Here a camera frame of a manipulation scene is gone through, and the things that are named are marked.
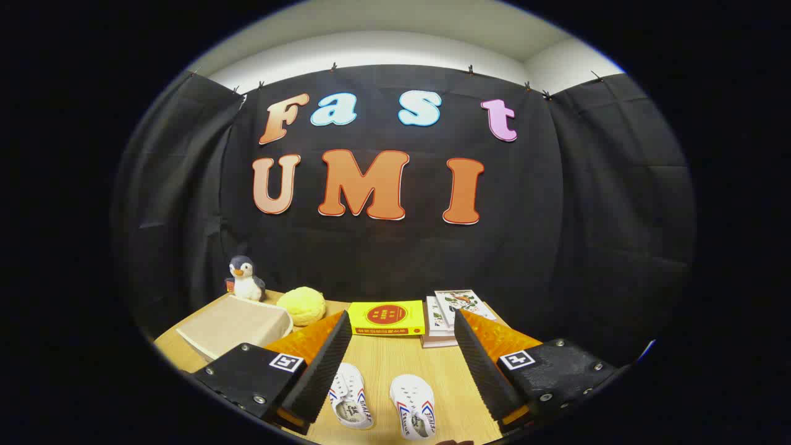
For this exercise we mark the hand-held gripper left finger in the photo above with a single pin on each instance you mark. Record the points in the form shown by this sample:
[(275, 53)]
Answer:
[(321, 371)]

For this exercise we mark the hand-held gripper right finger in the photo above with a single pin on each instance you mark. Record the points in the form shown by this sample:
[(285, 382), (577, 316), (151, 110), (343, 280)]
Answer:
[(485, 371)]

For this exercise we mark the white canvas shoe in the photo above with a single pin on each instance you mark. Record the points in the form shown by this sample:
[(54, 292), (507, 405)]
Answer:
[(349, 395), (413, 402)]

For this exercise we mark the beige storage box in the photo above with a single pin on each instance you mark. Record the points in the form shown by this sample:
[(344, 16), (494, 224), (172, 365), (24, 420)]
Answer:
[(235, 324)]

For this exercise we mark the thick plain white book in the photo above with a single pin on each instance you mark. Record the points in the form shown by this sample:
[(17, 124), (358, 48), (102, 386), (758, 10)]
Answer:
[(435, 342)]

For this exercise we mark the yellow plush ball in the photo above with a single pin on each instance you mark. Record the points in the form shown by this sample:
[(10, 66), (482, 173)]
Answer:
[(301, 306)]

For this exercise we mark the yellow book with red circle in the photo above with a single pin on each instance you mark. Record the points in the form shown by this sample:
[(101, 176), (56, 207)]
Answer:
[(386, 318)]

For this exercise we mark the penguin plush toy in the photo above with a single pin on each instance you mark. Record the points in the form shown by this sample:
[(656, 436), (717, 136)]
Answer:
[(247, 284)]

